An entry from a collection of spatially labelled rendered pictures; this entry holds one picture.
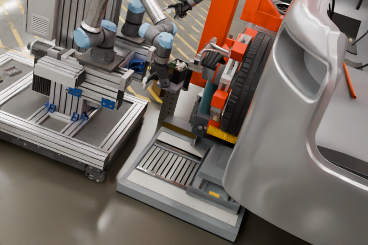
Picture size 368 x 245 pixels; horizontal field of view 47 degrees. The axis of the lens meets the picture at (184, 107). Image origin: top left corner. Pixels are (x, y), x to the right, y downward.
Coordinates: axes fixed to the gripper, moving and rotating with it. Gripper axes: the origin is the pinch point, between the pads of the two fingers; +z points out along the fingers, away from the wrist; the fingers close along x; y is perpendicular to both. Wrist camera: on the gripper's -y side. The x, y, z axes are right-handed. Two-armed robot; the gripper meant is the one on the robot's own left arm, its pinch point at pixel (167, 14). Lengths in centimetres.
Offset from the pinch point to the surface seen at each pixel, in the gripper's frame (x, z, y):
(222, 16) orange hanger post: 10.7, -36.1, 19.3
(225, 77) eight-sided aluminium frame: -20, -39, 81
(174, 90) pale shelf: 27, 24, 44
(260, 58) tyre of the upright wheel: -14, -60, 77
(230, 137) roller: 16, -15, 101
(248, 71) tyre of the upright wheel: -18, -52, 83
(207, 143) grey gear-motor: 62, 27, 79
